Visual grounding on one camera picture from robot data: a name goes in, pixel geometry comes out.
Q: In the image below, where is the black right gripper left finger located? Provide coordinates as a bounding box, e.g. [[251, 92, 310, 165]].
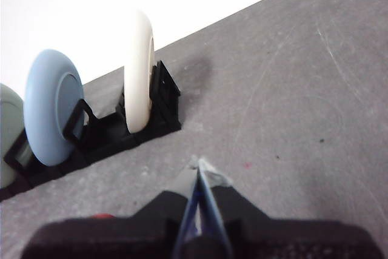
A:
[[22, 155, 200, 259]]

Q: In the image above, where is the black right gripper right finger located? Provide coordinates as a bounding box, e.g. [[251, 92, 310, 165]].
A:
[[198, 158, 375, 259]]

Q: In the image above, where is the green plate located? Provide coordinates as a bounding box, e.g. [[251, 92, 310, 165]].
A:
[[0, 83, 33, 189]]

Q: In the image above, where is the black plate rack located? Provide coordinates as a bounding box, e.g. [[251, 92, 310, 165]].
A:
[[0, 60, 182, 202]]

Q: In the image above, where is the blue plate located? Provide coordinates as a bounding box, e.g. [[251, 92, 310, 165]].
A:
[[23, 48, 85, 167]]

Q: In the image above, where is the cream plate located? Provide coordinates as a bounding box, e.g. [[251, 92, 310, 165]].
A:
[[123, 8, 156, 134]]

